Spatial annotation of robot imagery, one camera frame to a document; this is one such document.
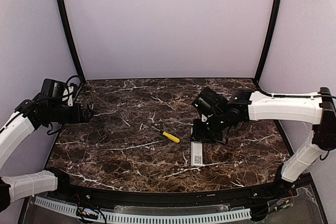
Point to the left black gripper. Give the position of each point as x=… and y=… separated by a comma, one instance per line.
x=85, y=111

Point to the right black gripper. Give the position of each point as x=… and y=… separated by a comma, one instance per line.
x=200, y=133

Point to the white remote control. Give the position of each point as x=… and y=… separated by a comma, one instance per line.
x=197, y=154

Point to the yellow handled screwdriver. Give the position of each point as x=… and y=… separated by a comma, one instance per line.
x=167, y=135

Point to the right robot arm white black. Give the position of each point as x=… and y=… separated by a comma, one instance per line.
x=317, y=108

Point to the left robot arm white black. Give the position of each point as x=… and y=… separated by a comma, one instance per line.
x=29, y=116

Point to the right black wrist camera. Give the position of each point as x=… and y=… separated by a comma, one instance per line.
x=210, y=103

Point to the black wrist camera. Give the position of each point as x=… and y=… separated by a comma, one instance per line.
x=55, y=92
x=210, y=103

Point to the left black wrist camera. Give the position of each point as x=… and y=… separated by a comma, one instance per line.
x=55, y=92

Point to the left black frame post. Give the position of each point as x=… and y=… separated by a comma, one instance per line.
x=70, y=39

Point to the black frame post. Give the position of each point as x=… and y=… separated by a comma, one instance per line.
x=267, y=42
x=70, y=39

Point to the black front table rail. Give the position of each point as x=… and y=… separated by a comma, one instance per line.
x=253, y=196

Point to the white slotted cable duct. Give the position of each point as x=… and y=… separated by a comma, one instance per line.
x=123, y=214

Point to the right black frame post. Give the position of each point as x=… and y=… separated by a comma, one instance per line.
x=267, y=42

